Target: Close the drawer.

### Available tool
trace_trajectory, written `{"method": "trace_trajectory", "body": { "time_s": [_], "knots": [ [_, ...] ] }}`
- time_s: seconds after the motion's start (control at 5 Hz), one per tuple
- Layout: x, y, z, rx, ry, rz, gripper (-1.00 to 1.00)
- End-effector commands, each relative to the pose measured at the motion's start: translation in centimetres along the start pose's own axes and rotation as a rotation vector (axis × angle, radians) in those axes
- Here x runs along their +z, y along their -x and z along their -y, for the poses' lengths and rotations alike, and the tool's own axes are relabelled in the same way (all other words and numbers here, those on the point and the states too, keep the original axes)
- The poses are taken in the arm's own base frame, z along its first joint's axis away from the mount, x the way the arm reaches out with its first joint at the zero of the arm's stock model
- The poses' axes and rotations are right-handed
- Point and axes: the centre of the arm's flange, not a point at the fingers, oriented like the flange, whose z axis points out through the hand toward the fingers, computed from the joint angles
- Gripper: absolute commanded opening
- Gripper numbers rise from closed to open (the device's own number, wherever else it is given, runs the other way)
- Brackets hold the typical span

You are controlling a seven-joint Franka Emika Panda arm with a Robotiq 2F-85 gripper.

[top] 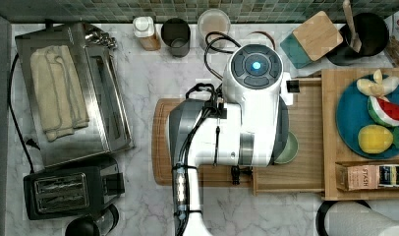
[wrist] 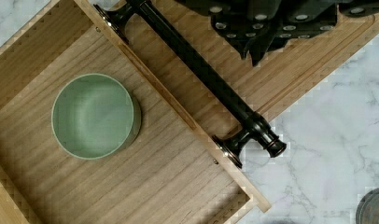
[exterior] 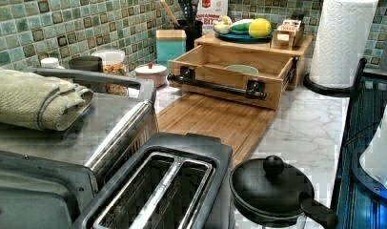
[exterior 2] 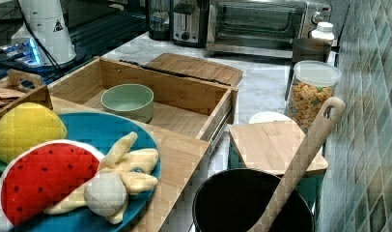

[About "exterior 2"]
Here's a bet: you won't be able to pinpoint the black silver toaster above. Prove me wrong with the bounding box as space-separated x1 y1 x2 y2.
170 0 210 47

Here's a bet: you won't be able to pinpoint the white round lidded container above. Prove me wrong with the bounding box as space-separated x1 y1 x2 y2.
249 111 291 124

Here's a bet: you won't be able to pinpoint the wooden drawer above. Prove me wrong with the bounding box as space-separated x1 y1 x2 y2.
48 58 238 149

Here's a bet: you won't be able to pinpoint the black utensil pot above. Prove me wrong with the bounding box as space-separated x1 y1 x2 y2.
192 168 315 232

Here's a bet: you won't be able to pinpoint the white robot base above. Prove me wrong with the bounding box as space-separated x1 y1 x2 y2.
0 0 86 73

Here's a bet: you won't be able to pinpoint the clear cereal jar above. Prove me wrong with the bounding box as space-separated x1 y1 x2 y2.
285 60 342 132

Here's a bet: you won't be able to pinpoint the wooden spoon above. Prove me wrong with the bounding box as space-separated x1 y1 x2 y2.
247 97 346 232

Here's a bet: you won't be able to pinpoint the wooden cutting board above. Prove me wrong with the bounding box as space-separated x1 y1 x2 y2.
147 53 243 87

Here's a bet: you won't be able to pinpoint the black coffee grinder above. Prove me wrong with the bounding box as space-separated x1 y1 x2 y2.
147 0 170 41

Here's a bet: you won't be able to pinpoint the stash tea bag packets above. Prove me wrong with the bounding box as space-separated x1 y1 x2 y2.
0 88 24 106

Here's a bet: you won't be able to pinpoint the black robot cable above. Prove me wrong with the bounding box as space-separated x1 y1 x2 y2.
15 0 67 77

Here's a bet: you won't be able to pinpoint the teal box with wooden lid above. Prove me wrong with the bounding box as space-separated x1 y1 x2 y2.
228 121 328 210

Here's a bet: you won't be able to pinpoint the plush watermelon slice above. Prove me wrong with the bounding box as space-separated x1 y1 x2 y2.
0 139 103 232

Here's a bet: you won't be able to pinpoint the white lidded spice bottle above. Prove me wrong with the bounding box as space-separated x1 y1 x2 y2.
309 22 335 44

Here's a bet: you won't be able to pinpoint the plush yellow lemon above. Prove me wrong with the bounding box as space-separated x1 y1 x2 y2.
0 102 68 163

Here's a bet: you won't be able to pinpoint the silver toaster oven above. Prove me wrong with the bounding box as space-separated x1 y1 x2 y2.
206 0 332 59

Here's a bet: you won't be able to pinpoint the blue plate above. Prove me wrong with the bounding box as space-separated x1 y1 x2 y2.
0 112 157 232

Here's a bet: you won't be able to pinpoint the green ceramic bowl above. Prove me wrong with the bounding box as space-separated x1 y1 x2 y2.
100 84 154 123

